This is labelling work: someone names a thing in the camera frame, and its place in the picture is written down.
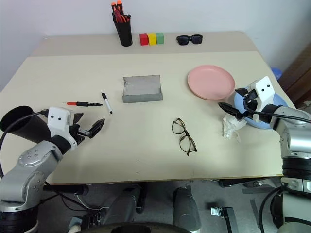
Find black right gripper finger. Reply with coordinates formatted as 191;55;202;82
218;102;246;121
234;88;250;98

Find brown wooden cabinet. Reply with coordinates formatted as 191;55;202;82
279;41;311;108

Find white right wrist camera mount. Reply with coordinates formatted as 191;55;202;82
247;76;276;122

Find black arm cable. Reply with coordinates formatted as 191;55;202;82
0;110;49;179
247;110;311;123

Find light blue bowl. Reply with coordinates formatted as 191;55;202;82
232;85;290;131

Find tortoiseshell eyeglasses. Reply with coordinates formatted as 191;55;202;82
172;117;198;156

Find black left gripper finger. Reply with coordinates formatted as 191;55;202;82
73;112;84;126
87;118;105;139

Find thin white cable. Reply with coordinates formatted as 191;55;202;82
76;193;110;211

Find white marker black cap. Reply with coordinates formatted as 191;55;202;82
101;92;114;115

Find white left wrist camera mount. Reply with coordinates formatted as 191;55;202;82
46;106;78;148

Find black lower cable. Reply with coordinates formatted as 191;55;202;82
258;185;288;233

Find black metal bracket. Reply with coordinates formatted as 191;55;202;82
210;206;238;233

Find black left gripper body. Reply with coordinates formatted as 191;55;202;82
69;123;89;146

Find black sunglasses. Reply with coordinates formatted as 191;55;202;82
176;34;204;46

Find black pen holder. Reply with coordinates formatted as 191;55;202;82
112;12;134;47

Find red and black pen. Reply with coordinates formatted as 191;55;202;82
62;101;104;107

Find dark grey rounded shape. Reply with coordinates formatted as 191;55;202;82
102;185;144;225
172;186;202;230

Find pink plate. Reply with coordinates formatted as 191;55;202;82
187;65;236;101

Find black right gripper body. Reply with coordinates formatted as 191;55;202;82
242;89;259;119

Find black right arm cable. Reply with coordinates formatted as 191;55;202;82
247;110;311;123

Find blue plastic bottle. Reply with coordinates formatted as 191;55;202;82
270;67;283;81

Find black cylindrical cup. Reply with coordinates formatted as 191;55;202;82
0;105;53;145

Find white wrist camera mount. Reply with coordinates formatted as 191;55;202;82
46;106;78;148
247;76;276;122

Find crumpled white tissue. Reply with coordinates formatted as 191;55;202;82
221;114;247;143

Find grey open box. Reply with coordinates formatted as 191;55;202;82
122;74;163;104

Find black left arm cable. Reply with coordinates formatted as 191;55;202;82
0;110;49;179

